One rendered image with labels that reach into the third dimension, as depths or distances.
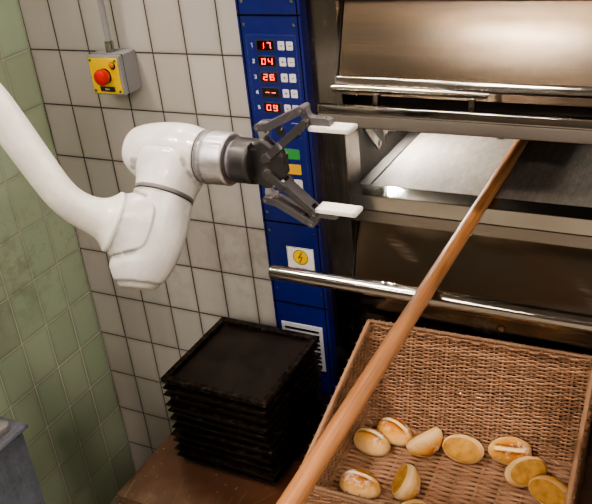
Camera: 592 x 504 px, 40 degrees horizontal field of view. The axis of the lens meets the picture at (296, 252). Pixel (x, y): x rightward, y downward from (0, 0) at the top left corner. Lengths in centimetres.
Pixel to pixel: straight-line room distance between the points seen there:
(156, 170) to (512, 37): 76
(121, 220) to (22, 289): 109
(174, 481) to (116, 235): 91
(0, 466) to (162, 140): 70
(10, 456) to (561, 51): 130
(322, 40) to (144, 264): 74
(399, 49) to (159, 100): 66
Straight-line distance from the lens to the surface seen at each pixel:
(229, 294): 227
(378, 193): 192
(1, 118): 135
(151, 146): 138
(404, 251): 196
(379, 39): 179
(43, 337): 248
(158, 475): 211
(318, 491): 178
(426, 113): 164
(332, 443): 116
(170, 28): 203
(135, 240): 132
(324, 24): 182
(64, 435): 266
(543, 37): 169
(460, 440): 200
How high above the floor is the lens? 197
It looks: 28 degrees down
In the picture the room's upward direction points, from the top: 6 degrees counter-clockwise
